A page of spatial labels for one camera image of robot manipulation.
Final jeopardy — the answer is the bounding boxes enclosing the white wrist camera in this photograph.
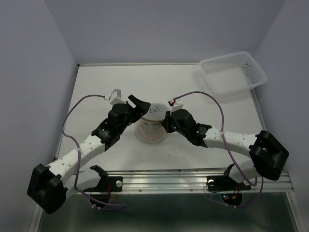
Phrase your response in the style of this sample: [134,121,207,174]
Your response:
[168,98,183,113]
[104,88,126,106]

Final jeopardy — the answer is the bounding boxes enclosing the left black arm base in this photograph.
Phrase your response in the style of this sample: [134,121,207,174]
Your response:
[78,165,123,193]

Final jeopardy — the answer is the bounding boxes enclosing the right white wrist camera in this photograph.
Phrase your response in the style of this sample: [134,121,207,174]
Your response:
[168,98,183,113]

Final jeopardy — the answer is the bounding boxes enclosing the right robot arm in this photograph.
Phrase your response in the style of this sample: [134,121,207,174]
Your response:
[161,109,289,189]

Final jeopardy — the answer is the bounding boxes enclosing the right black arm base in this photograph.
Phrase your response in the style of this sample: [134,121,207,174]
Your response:
[206,164,251,192]

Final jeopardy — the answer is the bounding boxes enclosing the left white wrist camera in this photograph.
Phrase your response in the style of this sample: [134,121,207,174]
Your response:
[104,88,126,106]

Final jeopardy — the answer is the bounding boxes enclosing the white plastic basket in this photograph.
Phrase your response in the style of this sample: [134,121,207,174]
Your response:
[199,52,268,96]

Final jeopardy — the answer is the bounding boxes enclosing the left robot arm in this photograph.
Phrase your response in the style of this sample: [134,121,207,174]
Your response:
[27,95,151,214]

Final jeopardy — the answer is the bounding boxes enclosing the aluminium mounting rail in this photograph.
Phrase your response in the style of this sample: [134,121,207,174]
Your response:
[40,171,295,194]

